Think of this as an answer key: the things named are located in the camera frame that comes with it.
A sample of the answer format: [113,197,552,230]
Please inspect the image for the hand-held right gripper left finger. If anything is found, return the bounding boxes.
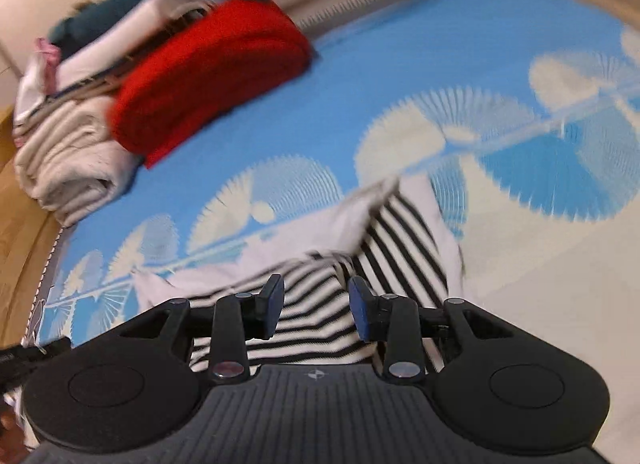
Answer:
[120,274,286,386]

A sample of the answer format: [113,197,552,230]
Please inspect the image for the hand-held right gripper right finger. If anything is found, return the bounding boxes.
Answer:
[347,276,519,386]

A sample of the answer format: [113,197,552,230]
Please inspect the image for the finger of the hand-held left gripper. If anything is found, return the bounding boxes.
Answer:
[25,336,74,362]

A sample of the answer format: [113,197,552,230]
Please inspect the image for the striped hooded sweater white vest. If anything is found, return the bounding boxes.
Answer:
[134,176,467,376]

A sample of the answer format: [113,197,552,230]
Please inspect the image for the cream folded fleece blanket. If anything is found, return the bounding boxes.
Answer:
[14,95,139,225]

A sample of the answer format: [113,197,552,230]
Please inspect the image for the red folded blanket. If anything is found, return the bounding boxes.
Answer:
[109,0,315,171]

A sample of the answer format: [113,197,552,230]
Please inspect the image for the blue printed bed sheet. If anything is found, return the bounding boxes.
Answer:
[22,0,640,464]

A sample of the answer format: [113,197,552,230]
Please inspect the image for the pink and white cloth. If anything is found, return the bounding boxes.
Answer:
[12,36,63,145]

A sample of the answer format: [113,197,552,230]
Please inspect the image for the white folded quilt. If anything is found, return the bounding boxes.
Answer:
[52,0,226,92]

